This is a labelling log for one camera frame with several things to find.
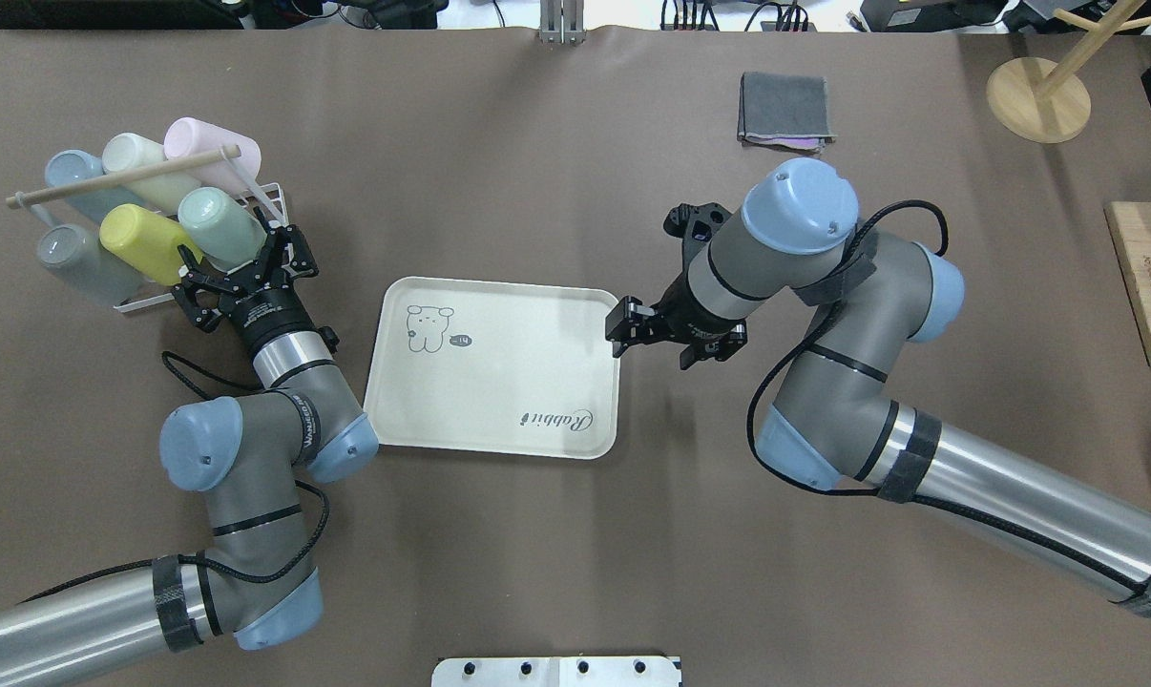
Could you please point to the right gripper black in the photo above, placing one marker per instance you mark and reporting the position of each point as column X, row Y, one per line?
column 687, row 322

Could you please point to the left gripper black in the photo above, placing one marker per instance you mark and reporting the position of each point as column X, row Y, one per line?
column 262, row 316

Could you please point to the beige rabbit tray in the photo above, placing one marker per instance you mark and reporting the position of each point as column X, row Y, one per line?
column 494, row 367

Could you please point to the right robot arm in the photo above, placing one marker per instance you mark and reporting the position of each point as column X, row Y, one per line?
column 831, row 420

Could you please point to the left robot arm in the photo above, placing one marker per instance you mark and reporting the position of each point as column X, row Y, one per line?
column 247, row 458

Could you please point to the green cup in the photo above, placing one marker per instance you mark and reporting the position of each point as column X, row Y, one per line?
column 228, row 236

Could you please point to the yellow cup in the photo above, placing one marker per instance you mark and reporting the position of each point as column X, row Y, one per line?
column 147, row 241

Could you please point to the pink cup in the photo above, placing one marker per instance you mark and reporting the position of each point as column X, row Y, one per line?
column 188, row 136

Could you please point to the grey cup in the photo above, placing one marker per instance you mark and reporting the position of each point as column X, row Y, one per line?
column 77, row 257

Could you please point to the folded grey cloth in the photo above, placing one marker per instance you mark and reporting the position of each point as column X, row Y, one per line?
column 784, row 110

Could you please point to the wooden mug tree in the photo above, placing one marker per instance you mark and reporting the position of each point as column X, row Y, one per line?
column 1044, row 101

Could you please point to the white wire cup rack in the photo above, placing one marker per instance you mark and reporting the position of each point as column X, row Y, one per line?
column 82, row 188

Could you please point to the aluminium frame post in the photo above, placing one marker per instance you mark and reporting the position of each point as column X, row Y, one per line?
column 561, row 22

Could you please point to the white camera pole base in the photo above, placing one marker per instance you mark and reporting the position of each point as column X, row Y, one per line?
column 559, row 671

